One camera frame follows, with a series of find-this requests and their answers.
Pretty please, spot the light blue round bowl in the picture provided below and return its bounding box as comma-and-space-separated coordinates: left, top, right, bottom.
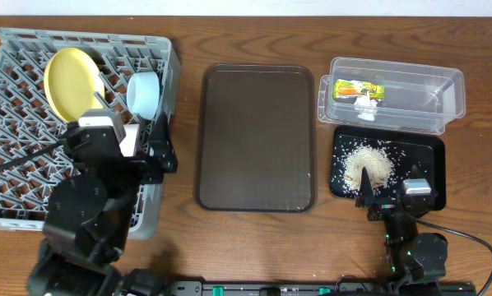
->
126, 72, 160, 120

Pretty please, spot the white round bowl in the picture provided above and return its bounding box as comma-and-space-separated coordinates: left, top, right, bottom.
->
119, 124, 140, 157

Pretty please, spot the dark brown serving tray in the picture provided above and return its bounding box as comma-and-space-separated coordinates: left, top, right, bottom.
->
193, 64, 318, 213

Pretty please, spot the yellow round plate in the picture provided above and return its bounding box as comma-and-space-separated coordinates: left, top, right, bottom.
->
44, 48, 104, 122

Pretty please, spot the yellow snack wrapper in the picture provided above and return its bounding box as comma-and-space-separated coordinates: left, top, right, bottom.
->
332, 79, 385, 100

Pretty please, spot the black rectangular tray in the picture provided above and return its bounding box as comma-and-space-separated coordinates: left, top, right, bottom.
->
329, 126, 446, 210

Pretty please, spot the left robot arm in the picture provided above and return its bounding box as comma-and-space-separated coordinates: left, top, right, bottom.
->
26, 113, 178, 295

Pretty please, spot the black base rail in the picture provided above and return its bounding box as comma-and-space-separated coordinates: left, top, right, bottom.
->
118, 269, 477, 296

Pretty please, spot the clear plastic bin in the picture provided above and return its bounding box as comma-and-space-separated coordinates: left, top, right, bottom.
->
318, 58, 466, 135

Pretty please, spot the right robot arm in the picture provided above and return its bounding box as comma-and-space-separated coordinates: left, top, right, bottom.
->
355, 169, 448, 295

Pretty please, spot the rice pile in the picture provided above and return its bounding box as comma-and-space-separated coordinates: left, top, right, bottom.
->
330, 136, 406, 198

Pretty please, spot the grey plastic dish rack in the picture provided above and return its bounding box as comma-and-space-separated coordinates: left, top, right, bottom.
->
0, 27, 181, 232

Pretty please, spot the white tissue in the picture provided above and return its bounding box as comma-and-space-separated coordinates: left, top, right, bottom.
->
354, 92, 378, 122

